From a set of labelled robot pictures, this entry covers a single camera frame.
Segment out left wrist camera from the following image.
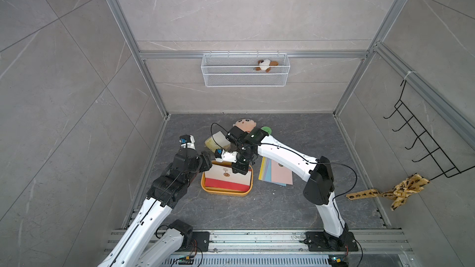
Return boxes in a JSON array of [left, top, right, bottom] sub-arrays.
[[179, 135, 196, 150]]

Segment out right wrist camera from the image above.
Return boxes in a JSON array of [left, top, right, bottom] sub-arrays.
[[214, 149, 238, 163]]

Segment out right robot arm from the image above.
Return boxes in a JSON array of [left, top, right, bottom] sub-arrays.
[[215, 127, 359, 252]]

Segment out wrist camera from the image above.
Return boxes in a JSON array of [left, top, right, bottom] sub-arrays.
[[179, 135, 196, 150], [214, 149, 238, 163]]

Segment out white wire mesh basket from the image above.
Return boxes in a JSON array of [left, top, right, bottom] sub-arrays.
[[201, 53, 291, 87]]

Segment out yellow plastic storage tray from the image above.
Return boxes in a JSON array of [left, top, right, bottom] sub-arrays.
[[200, 161, 254, 197]]

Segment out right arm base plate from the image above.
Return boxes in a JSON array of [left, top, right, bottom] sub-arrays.
[[304, 231, 359, 253]]

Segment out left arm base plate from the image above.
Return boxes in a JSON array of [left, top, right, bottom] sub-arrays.
[[158, 231, 211, 252]]

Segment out pink plush doll orange pants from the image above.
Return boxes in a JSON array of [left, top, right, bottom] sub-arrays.
[[233, 119, 257, 133]]

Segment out yellow envelope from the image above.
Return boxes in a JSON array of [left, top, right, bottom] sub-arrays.
[[259, 157, 267, 180]]

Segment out red envelope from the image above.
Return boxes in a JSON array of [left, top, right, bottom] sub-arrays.
[[205, 178, 251, 192]]

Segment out aluminium mounting rail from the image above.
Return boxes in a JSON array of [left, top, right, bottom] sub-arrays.
[[109, 229, 418, 267]]

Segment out cream white envelope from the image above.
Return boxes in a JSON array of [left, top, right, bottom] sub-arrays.
[[204, 163, 252, 185]]

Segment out yellow patterned cloth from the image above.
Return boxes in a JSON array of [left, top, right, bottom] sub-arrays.
[[345, 174, 430, 211]]

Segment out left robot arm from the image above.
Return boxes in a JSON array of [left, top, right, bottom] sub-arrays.
[[100, 146, 214, 267]]

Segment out black wall hook rack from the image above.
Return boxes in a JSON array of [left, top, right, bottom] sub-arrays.
[[383, 80, 475, 180]]

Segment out small brown white plush dog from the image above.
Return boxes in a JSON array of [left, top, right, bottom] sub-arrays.
[[254, 59, 279, 73]]

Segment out pink envelope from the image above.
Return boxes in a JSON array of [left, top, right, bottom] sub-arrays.
[[270, 160, 293, 186]]

